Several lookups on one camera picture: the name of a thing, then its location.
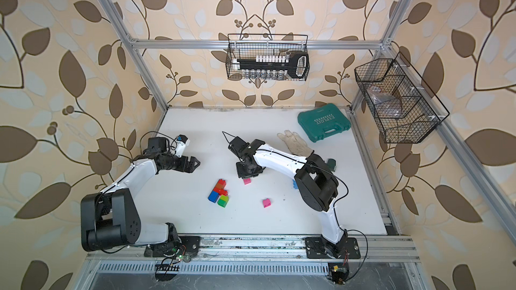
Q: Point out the back wire basket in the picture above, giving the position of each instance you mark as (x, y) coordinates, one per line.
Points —
(250, 44)

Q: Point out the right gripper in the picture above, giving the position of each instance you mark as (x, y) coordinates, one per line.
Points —
(242, 174)

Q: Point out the black pipe wrench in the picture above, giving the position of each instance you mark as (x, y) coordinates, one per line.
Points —
(331, 163)

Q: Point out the dark green lego brick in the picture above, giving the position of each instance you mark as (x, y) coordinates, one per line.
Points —
(222, 203)

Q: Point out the dark blue lego brick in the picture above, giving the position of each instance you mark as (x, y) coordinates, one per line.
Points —
(213, 197)

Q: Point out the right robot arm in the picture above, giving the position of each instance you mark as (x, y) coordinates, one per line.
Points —
(315, 181)

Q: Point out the wire basket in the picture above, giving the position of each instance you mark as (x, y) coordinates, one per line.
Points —
(250, 44)
(403, 105)

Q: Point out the red long lego brick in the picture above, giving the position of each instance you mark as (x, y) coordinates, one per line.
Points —
(222, 182)

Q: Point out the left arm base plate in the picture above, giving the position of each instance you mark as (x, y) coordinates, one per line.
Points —
(183, 245)

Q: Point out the plastic bag in basket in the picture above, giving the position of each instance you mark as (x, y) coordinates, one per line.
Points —
(385, 104)

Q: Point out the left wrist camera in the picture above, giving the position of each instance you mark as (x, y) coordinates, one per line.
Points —
(181, 142)

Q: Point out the black socket holder set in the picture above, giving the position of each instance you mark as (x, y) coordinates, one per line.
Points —
(289, 66)

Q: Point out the small red lego brick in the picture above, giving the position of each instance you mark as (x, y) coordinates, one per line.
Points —
(221, 191)

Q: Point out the white work glove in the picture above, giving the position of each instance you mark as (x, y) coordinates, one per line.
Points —
(295, 144)

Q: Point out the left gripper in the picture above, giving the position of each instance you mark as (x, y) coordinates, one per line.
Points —
(189, 167)

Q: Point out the green plastic tool case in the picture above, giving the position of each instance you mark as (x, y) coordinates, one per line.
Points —
(323, 122)

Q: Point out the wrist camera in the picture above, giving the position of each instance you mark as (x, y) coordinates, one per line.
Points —
(238, 146)
(181, 142)

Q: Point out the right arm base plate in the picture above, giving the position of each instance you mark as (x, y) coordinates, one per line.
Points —
(320, 248)

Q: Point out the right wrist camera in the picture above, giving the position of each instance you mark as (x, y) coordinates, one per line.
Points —
(238, 146)

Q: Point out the right wire basket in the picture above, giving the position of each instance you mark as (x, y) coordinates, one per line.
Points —
(403, 105)

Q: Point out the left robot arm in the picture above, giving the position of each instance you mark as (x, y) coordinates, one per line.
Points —
(110, 218)

